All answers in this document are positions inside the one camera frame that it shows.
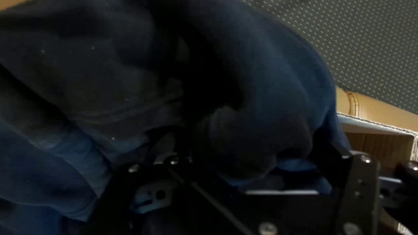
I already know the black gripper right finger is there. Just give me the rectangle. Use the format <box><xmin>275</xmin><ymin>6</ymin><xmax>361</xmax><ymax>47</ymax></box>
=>
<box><xmin>335</xmin><ymin>151</ymin><xmax>383</xmax><ymax>235</ymax></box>

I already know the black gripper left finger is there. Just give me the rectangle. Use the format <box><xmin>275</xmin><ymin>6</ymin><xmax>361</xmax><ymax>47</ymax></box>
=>
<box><xmin>92</xmin><ymin>158</ymin><xmax>195</xmax><ymax>235</ymax></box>

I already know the black hoodie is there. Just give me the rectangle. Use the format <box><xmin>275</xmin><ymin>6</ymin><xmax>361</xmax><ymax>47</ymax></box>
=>
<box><xmin>0</xmin><ymin>0</ymin><xmax>352</xmax><ymax>235</ymax></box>

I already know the white cardboard box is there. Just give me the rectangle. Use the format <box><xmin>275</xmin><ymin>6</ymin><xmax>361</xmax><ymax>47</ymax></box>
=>
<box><xmin>339</xmin><ymin>113</ymin><xmax>418</xmax><ymax>176</ymax></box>

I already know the tan leather couch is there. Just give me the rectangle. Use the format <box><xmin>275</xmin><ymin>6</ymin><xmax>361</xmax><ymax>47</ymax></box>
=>
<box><xmin>336</xmin><ymin>85</ymin><xmax>418</xmax><ymax>134</ymax></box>

